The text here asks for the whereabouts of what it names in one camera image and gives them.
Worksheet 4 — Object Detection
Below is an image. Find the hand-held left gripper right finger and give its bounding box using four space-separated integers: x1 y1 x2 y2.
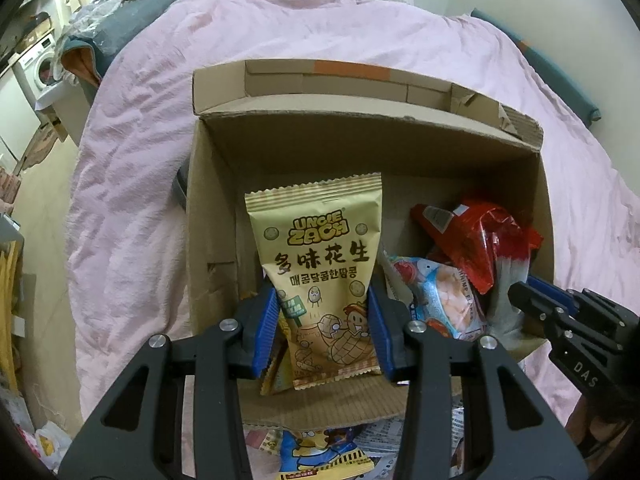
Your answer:
366 284 588 480

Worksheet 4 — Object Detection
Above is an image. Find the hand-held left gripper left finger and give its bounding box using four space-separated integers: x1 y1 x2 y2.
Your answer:
59 287 278 480

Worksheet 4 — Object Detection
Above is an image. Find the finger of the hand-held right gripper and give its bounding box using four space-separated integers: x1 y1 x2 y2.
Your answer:
507 282 566 333
529 275 577 312

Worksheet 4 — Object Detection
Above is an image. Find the light blue shrimp cracker packet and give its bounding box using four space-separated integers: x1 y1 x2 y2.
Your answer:
384 254 489 344

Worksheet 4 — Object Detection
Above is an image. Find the red snack packet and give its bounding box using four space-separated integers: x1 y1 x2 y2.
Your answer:
410 199 544 337

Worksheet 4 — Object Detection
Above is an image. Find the brown cardboard box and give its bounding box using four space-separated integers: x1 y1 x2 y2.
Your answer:
185 59 556 432

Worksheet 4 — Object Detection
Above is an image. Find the white and blue snack packet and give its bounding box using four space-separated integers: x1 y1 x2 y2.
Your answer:
356 412 407 459

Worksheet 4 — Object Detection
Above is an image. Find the blue cartoon chip packet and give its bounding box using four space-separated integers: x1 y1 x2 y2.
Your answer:
276 422 377 480

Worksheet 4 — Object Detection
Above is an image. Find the person's right hand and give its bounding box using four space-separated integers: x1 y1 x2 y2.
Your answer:
567 396 608 456

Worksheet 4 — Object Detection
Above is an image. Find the grey folded garment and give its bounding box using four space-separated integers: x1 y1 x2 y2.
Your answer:
172 162 194 211

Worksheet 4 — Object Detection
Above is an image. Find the pink blanket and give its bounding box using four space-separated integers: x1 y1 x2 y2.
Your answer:
64 0 640 461

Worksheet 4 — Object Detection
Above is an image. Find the teal padded bed edge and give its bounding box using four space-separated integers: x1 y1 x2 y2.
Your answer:
470 8 602 122

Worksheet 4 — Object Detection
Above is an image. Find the white plastic bag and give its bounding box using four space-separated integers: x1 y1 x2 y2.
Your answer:
34 420 77 472

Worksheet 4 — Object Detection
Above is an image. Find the yellow wooden rack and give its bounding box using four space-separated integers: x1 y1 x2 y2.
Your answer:
0 240 27 402

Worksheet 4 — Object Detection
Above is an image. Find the brown floor mat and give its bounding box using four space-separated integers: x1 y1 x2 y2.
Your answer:
22 125 59 169

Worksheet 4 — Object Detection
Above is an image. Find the white kitchen cabinet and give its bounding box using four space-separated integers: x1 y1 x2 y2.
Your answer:
0 67 42 161

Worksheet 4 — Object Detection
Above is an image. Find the blue and orange quilt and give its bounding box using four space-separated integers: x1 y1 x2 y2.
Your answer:
60 0 183 92

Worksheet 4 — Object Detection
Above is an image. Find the white washing machine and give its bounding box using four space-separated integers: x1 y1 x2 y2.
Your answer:
12 35 64 107

